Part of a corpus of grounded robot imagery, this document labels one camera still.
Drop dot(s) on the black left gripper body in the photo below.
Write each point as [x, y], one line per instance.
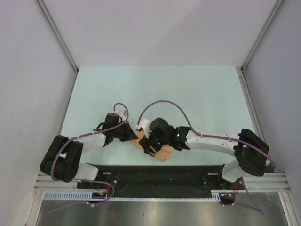
[119, 132]

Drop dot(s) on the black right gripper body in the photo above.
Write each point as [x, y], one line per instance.
[154, 140]

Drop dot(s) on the orange cloth napkin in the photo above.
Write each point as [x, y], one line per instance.
[162, 155]

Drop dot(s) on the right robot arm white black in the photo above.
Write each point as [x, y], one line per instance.
[249, 151]

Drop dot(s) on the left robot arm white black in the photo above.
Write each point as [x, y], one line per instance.
[62, 160]

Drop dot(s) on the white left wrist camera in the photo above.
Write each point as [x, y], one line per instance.
[123, 114]

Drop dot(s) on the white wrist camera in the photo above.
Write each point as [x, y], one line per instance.
[123, 114]
[144, 125]

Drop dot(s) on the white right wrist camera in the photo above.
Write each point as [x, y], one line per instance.
[144, 125]

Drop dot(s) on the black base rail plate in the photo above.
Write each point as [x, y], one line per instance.
[170, 182]

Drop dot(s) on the front aluminium cross rail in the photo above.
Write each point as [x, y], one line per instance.
[45, 183]

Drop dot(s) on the aluminium side rail extrusion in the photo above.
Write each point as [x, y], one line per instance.
[250, 104]

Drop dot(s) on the left aluminium frame post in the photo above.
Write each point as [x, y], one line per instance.
[56, 34]

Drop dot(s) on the aluminium frame post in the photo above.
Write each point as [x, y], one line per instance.
[263, 32]
[56, 34]

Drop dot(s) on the right aluminium frame post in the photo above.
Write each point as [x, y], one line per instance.
[263, 32]

